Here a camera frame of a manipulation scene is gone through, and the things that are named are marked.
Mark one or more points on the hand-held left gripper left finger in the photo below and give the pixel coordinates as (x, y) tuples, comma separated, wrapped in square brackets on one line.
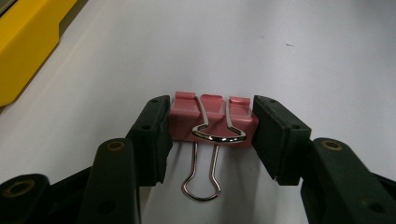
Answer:
[(146, 140)]

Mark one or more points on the red binder clip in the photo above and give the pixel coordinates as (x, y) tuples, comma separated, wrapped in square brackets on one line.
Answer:
[(214, 119)]

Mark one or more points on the yellow black drawer organizer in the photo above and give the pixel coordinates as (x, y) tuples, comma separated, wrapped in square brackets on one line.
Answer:
[(25, 46)]

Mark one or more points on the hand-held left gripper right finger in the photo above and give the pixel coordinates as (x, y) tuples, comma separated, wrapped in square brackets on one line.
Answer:
[(286, 143)]

